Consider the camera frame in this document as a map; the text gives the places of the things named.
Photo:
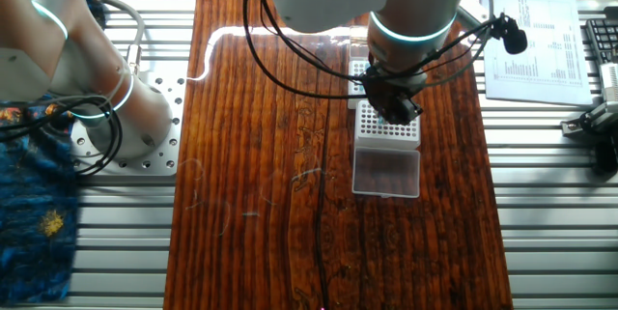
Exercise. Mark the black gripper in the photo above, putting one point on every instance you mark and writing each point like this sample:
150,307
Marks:
393,88

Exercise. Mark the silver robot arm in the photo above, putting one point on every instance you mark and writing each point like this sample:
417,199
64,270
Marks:
43,35

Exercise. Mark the white pipette tip box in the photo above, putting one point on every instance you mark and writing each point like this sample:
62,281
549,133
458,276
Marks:
355,102
386,142

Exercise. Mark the brown wooden board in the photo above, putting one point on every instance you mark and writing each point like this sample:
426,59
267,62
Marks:
270,155

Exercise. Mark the printed paper sheet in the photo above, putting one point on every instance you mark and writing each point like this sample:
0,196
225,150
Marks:
555,73

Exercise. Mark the black keyboard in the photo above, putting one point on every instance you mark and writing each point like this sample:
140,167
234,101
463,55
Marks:
603,39

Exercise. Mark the blue patterned cloth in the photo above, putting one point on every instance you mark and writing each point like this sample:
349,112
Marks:
34,242

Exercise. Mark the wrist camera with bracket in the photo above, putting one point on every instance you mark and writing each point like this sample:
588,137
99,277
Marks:
514,39

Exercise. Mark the metal mount bracket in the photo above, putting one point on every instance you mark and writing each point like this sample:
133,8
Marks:
596,119

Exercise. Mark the black mount block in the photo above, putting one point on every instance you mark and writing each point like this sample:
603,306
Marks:
607,155

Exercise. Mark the small silver camera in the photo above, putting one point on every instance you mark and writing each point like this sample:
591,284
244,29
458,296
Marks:
610,83

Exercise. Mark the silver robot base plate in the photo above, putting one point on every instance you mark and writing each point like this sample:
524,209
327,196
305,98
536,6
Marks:
164,155

